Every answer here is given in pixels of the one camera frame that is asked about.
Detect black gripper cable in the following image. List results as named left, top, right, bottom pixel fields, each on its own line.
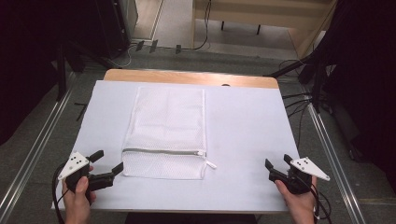
left=51, top=161, right=70, bottom=224
left=306, top=176, right=332, bottom=224

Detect metal floor rail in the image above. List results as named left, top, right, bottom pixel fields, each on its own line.
left=0, top=73, right=78, bottom=222
left=305, top=99, right=367, bottom=224

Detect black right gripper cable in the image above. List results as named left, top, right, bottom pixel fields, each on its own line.
left=306, top=176, right=332, bottom=224

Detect white floor cable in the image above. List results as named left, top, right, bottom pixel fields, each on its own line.
left=106, top=42, right=138, bottom=69

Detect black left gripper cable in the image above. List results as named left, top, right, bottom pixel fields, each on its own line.
left=51, top=161, right=70, bottom=224

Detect black hanging cable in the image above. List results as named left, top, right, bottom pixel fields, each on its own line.
left=181, top=0, right=213, bottom=52

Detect wooden table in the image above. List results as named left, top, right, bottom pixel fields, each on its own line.
left=103, top=68, right=280, bottom=90

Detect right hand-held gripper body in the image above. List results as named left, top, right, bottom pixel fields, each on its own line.
left=268, top=156, right=332, bottom=196

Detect black metal stand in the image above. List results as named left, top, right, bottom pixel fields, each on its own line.
left=55, top=43, right=68, bottom=103
left=267, top=50, right=329, bottom=114

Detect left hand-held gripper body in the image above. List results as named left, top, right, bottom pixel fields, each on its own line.
left=57, top=150, right=94, bottom=194

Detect dark curtain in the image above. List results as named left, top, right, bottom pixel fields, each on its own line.
left=314, top=0, right=396, bottom=194
left=0, top=0, right=106, bottom=147

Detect person's left hand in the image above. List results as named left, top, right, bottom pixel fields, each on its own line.
left=61, top=166, right=98, bottom=224

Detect person's right hand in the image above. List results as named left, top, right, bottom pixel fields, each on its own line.
left=274, top=176, right=318, bottom=224

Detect light wooden bench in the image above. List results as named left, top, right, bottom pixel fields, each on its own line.
left=191, top=0, right=340, bottom=60

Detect white mesh laundry bag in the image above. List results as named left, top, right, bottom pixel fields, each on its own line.
left=120, top=86, right=218, bottom=181

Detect white table cover sheet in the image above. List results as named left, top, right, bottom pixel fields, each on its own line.
left=50, top=79, right=301, bottom=215

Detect dark cabinet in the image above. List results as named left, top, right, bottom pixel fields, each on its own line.
left=92, top=0, right=139, bottom=61

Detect black floor cables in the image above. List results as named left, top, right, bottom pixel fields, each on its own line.
left=278, top=59, right=314, bottom=150

